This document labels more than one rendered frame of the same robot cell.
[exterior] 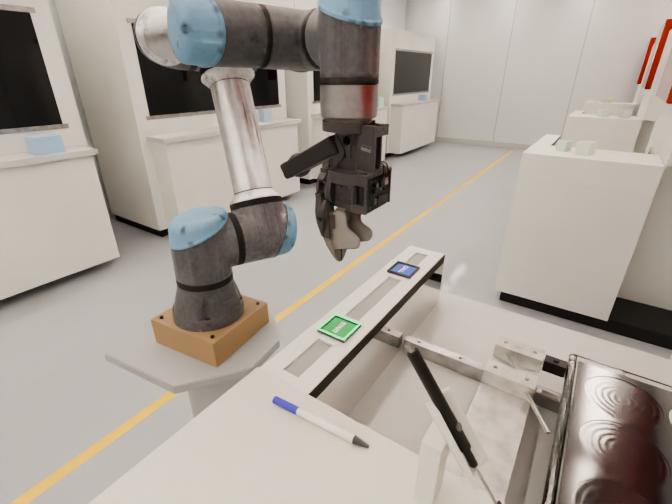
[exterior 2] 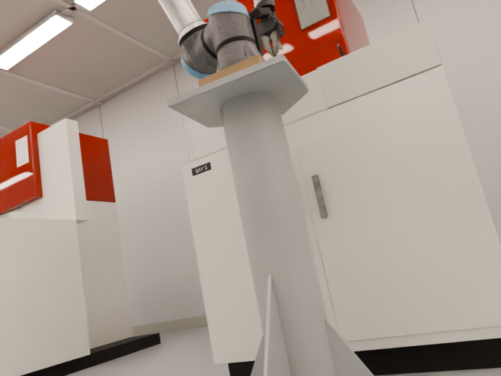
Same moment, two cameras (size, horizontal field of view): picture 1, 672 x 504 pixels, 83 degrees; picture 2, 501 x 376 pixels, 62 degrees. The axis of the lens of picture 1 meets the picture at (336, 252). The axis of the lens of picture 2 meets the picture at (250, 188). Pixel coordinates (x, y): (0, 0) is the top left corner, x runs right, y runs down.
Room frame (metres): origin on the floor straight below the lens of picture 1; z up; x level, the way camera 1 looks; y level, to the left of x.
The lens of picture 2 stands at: (0.86, 1.34, 0.34)
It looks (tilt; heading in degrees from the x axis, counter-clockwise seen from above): 12 degrees up; 264
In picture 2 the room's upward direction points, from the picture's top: 11 degrees counter-clockwise
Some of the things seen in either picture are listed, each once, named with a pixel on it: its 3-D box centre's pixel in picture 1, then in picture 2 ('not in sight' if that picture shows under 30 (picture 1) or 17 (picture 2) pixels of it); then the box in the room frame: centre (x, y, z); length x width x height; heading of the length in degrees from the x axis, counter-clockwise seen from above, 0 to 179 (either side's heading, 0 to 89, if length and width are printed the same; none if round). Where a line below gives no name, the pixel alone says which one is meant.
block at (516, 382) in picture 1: (509, 379); not in sight; (0.49, -0.29, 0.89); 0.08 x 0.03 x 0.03; 56
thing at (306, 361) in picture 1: (372, 325); (256, 121); (0.64, -0.08, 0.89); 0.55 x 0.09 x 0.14; 146
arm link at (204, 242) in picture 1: (204, 242); (229, 29); (0.72, 0.27, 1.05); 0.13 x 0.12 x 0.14; 124
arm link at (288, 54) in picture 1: (297, 40); not in sight; (0.60, 0.05, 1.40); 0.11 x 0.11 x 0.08; 34
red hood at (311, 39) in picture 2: not in sight; (291, 65); (0.24, -0.89, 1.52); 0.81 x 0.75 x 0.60; 146
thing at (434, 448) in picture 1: (451, 457); not in sight; (0.24, -0.11, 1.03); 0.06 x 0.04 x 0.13; 56
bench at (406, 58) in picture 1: (397, 94); not in sight; (7.69, -1.16, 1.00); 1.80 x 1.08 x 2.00; 146
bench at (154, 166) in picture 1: (205, 113); not in sight; (4.06, 1.32, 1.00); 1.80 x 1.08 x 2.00; 146
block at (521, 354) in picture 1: (518, 352); not in sight; (0.55, -0.34, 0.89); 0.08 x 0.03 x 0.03; 56
